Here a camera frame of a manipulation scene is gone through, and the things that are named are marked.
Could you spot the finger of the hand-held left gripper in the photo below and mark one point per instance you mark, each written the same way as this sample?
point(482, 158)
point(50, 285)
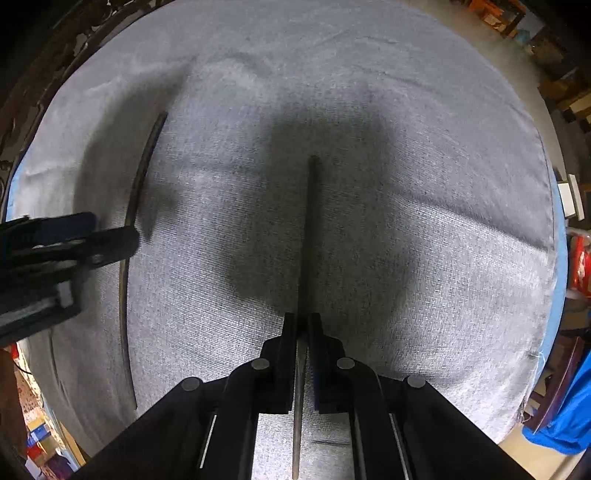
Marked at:
point(60, 228)
point(111, 244)

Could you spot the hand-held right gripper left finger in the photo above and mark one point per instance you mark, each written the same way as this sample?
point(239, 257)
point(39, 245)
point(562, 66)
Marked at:
point(288, 364)

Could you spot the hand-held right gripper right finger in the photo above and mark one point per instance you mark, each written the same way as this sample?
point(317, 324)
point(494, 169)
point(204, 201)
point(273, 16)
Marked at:
point(316, 383)

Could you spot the dark wooden chopstick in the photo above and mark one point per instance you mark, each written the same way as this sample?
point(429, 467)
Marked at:
point(123, 314)
point(310, 230)

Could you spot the carved dark wooden furniture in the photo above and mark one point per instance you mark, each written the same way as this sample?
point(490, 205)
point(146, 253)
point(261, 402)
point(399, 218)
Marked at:
point(18, 115)

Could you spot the stack of coloured boxes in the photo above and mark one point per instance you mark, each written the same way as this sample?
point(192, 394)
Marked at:
point(39, 429)

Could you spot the grey table cloth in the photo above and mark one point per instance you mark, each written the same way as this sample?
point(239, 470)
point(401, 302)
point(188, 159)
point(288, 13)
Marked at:
point(415, 230)

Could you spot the dark wooden chair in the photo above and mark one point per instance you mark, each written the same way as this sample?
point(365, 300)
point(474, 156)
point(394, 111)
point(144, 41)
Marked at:
point(556, 383)

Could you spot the blue garment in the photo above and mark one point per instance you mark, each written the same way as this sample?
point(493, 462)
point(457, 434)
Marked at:
point(561, 415)

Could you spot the red packet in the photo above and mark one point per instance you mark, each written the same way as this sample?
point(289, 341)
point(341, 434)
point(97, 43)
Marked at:
point(582, 267)

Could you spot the white box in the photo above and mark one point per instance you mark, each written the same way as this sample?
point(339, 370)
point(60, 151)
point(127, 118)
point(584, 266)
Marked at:
point(570, 196)

